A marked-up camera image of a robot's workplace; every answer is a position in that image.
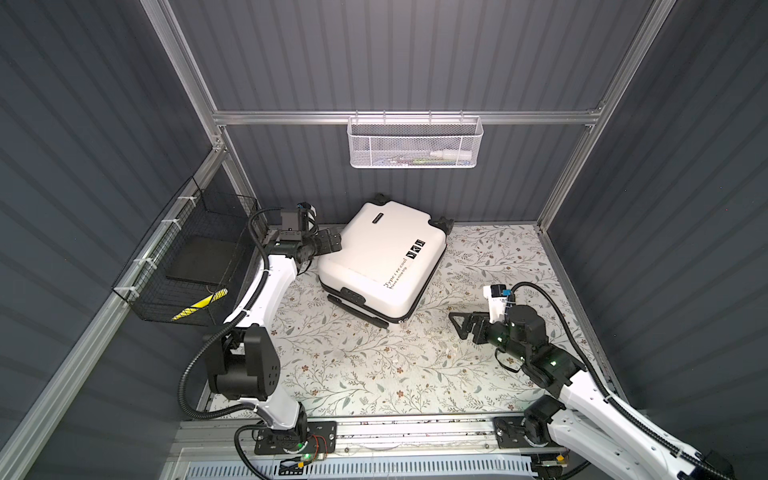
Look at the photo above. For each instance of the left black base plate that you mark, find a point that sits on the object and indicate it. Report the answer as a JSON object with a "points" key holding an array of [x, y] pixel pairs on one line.
{"points": [[306, 438]]}

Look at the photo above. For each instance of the white tube in basket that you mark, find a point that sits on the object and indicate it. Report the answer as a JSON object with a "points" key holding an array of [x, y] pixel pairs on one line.
{"points": [[452, 155]]}

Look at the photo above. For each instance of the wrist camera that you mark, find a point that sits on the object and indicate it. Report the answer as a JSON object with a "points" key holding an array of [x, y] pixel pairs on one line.
{"points": [[497, 296], [307, 212]]}

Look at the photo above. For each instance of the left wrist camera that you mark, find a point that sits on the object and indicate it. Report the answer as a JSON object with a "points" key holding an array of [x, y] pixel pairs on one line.
{"points": [[307, 212]]}

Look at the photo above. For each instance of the white vented panel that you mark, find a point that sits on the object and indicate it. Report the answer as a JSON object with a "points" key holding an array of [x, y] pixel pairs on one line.
{"points": [[495, 466]]}

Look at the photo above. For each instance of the floral table mat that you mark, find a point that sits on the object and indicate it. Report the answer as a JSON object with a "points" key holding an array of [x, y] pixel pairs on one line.
{"points": [[336, 364]]}

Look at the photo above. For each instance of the black wire mesh basket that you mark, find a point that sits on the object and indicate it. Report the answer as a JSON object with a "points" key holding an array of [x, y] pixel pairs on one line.
{"points": [[202, 245]]}

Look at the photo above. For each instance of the white hard-shell suitcase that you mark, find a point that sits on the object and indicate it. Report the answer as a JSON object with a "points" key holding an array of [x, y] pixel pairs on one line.
{"points": [[389, 253]]}

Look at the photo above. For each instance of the white wire mesh basket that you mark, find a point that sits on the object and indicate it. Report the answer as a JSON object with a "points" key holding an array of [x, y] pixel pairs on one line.
{"points": [[405, 142]]}

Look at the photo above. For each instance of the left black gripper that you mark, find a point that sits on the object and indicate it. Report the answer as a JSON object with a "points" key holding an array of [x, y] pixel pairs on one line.
{"points": [[325, 247]]}

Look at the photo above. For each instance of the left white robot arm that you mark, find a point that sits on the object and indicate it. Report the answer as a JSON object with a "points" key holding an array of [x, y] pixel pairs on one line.
{"points": [[243, 364]]}

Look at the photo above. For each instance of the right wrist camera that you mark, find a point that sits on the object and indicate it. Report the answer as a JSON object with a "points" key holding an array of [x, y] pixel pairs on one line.
{"points": [[497, 296]]}

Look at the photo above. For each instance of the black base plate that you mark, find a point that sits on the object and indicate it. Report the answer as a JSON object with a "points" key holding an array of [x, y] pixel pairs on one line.
{"points": [[306, 438], [521, 431]]}

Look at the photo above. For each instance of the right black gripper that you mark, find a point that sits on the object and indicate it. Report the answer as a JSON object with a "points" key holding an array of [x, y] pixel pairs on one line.
{"points": [[482, 320]]}

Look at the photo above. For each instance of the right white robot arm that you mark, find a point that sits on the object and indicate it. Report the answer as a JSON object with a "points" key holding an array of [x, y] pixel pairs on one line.
{"points": [[577, 412]]}

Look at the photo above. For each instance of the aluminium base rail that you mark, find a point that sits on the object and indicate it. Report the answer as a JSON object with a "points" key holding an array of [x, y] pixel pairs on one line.
{"points": [[403, 435]]}

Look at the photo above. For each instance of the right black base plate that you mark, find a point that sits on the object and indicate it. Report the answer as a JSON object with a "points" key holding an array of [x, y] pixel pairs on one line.
{"points": [[521, 431]]}

